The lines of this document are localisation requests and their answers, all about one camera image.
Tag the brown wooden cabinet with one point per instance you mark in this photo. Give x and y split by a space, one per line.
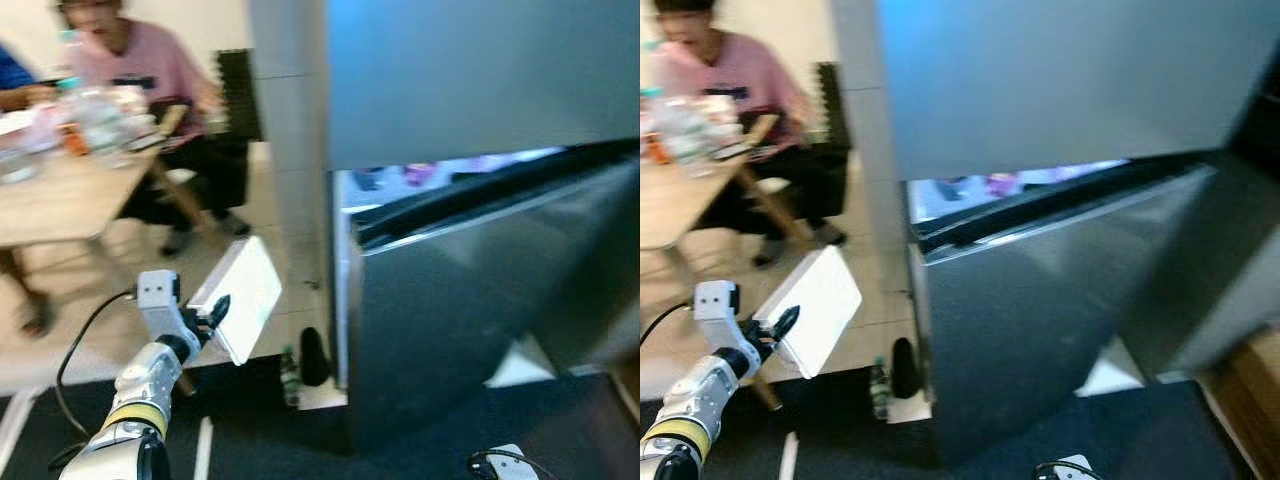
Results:
1250 400

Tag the light wooden dining table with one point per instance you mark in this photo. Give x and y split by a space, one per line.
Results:
665 205
50 205

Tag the black floor mat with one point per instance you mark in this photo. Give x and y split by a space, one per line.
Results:
260 440
850 450

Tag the white floor bar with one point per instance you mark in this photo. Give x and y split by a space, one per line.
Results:
788 458
204 450
15 430

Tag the small green capped bottle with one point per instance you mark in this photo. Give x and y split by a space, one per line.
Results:
879 392
291 380

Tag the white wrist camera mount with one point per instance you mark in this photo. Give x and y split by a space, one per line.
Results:
1075 470
715 305
157 295
510 465

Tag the black rounded floor object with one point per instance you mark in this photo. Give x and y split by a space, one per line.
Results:
907 370
315 360

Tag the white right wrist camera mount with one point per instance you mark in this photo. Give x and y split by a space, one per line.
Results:
1075 470
510 465

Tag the grey fridge lower door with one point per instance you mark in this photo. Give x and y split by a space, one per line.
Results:
450 320
1030 330

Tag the grey fridge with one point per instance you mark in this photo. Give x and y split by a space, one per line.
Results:
480 70
1050 80

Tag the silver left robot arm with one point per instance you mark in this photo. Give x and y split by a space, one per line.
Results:
140 385
700 405

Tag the person in blue shirt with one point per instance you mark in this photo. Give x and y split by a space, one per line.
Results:
12 70

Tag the person in pink shirt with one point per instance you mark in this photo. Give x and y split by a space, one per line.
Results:
740 80
150 70

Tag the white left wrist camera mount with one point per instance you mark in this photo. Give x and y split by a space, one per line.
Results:
715 305
157 295

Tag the white lidded food container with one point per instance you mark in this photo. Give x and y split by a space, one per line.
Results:
815 310
240 295

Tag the black acoustic foam panel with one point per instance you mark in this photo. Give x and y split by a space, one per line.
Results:
240 100
833 110

